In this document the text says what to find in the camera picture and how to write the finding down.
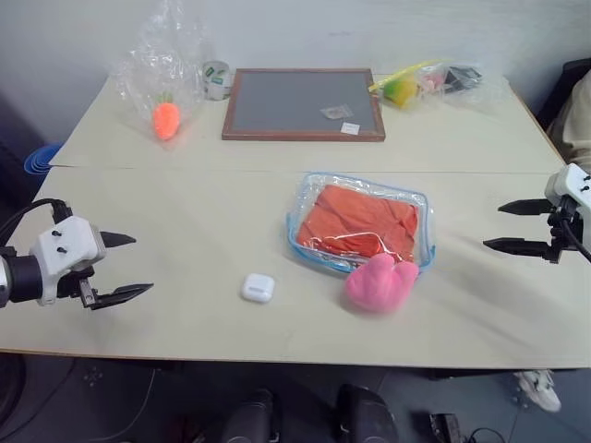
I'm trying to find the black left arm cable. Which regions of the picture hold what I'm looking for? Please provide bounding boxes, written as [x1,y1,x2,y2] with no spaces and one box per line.
[0,198,75,253]

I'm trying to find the person in beige clothes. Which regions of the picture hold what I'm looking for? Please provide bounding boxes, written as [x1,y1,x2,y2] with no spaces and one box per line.
[549,68,591,168]

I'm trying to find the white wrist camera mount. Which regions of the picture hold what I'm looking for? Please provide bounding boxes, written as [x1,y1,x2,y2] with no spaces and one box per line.
[28,215,108,307]
[544,162,591,210]

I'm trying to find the wood-framed grey board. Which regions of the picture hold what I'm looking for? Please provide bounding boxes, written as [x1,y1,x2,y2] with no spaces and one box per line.
[221,67,387,143]

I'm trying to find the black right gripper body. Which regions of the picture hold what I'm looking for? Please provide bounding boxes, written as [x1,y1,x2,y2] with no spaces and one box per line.
[541,195,584,265]

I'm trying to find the clear pouch with orange cloth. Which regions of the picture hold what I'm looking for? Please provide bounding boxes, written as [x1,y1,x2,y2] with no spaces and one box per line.
[283,171,438,277]

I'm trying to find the pink plush toy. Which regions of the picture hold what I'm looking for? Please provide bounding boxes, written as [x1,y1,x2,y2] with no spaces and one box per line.
[344,253,421,316]

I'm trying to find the small black item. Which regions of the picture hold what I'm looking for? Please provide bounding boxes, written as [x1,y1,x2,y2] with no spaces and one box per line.
[444,65,484,90]

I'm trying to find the clear yellow-zip plastic bag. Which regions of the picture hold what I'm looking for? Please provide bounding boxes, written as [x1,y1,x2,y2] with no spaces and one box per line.
[368,56,510,113]

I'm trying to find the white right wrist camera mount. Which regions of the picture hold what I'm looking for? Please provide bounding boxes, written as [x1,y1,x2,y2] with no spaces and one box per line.
[544,162,591,210]

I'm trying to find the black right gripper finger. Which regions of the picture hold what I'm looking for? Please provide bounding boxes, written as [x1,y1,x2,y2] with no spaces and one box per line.
[497,198,551,216]
[482,236,555,260]

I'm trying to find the white sneaker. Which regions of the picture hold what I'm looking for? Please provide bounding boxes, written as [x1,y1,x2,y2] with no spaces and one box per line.
[513,368,562,413]

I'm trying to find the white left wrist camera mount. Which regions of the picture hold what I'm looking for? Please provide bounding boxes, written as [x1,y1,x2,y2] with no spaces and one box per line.
[28,215,108,307]

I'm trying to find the small clear plastic packet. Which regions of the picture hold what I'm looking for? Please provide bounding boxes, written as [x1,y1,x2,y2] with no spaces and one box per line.
[320,104,353,121]

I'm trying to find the orange cloth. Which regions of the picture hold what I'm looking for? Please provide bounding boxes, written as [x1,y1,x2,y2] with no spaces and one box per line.
[296,184,424,260]

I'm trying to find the blue round stacked object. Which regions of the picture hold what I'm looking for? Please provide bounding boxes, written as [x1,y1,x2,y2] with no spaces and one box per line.
[23,142,64,175]

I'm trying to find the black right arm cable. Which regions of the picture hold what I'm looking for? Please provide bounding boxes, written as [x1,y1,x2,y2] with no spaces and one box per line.
[556,205,591,265]

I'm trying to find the orange carrot plush toy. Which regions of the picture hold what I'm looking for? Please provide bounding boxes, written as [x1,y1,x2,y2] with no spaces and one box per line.
[152,90,183,141]

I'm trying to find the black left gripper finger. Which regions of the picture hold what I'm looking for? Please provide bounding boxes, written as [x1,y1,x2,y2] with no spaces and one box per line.
[90,282,155,311]
[101,230,139,249]

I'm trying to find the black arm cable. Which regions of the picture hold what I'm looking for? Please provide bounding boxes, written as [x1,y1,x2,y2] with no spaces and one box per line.
[0,198,75,253]
[556,205,591,265]

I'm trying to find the black chair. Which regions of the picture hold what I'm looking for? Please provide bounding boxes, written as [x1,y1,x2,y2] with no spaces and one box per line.
[537,59,591,136]

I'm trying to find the crumpled clear plastic bag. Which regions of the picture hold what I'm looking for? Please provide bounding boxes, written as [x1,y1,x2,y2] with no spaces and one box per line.
[109,0,210,145]

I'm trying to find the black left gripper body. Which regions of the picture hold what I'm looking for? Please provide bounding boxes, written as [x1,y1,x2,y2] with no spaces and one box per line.
[55,263,102,309]

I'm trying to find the dark rounded shape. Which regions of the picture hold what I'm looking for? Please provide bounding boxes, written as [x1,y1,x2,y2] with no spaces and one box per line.
[220,389,282,443]
[335,383,394,443]

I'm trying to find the yellow-green soft toy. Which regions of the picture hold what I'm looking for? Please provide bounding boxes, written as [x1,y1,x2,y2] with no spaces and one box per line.
[384,75,419,110]

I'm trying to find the white earbuds case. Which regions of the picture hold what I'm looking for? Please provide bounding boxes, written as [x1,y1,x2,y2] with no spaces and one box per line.
[239,272,277,305]

